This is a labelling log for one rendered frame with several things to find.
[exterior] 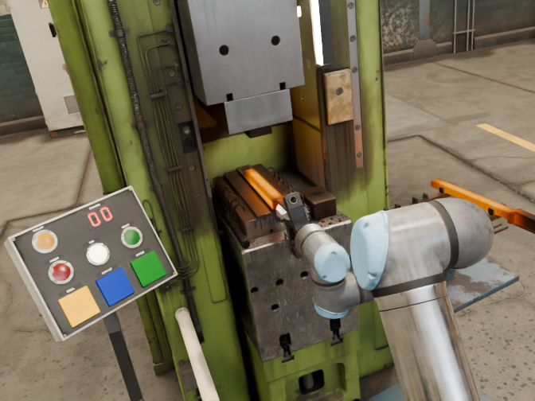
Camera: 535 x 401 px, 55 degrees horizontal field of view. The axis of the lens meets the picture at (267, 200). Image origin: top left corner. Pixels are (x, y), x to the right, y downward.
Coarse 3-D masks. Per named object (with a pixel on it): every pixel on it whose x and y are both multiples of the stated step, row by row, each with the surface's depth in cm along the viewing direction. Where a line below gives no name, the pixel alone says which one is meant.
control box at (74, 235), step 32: (128, 192) 140; (64, 224) 129; (128, 224) 138; (32, 256) 123; (64, 256) 127; (128, 256) 136; (160, 256) 140; (32, 288) 123; (64, 288) 125; (96, 288) 129; (64, 320) 123; (96, 320) 127
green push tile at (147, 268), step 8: (144, 256) 137; (152, 256) 138; (136, 264) 136; (144, 264) 137; (152, 264) 138; (160, 264) 139; (136, 272) 135; (144, 272) 136; (152, 272) 137; (160, 272) 139; (144, 280) 136; (152, 280) 137
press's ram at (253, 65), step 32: (192, 0) 131; (224, 0) 134; (256, 0) 136; (288, 0) 139; (192, 32) 135; (224, 32) 137; (256, 32) 140; (288, 32) 142; (192, 64) 147; (224, 64) 140; (256, 64) 143; (288, 64) 146; (224, 96) 143
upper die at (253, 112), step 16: (256, 96) 146; (272, 96) 148; (288, 96) 150; (208, 112) 170; (224, 112) 147; (240, 112) 147; (256, 112) 148; (272, 112) 150; (288, 112) 151; (224, 128) 152; (240, 128) 148
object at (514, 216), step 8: (432, 184) 181; (440, 184) 178; (448, 184) 177; (448, 192) 175; (456, 192) 172; (464, 192) 170; (472, 200) 166; (480, 200) 164; (488, 200) 163; (496, 208) 158; (504, 208) 157; (512, 208) 157; (520, 208) 155; (504, 216) 156; (512, 216) 153; (520, 216) 152; (528, 216) 149; (520, 224) 153; (528, 224) 150
